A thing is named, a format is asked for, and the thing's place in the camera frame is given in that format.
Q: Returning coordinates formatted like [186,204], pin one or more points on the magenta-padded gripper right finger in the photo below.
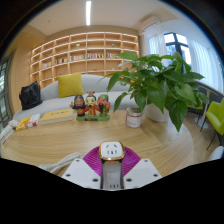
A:
[141,173]

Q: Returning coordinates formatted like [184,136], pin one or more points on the yellow cushion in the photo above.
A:
[70,85]

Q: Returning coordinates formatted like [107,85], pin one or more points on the white charger with gold trim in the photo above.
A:
[112,151]

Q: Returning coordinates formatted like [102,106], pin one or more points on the long ceiling light strip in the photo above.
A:
[88,12]

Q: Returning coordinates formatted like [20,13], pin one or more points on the small white cup red band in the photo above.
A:
[134,118]

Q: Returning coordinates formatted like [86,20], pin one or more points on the glass door with dark frame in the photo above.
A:
[4,93]

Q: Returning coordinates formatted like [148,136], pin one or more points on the colourful three-figure figurine set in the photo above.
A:
[90,106]

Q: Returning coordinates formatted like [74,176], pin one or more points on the black backpack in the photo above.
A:
[30,96]

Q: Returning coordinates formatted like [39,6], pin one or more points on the wooden wall shelf unit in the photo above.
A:
[83,61]

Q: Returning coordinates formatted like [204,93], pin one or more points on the dark framed window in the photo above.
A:
[176,43]

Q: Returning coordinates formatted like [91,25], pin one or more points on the white sheer curtain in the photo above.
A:
[208,63]
[156,45]

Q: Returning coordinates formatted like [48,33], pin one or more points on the white wall air conditioner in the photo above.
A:
[150,22]

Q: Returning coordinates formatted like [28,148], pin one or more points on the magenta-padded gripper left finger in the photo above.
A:
[81,173]

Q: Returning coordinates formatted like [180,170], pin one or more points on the grey curved sofa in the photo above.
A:
[50,100]

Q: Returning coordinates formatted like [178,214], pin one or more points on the green leafy potted plant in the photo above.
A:
[160,83]

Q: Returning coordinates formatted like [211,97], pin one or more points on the white round stool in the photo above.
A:
[216,154]

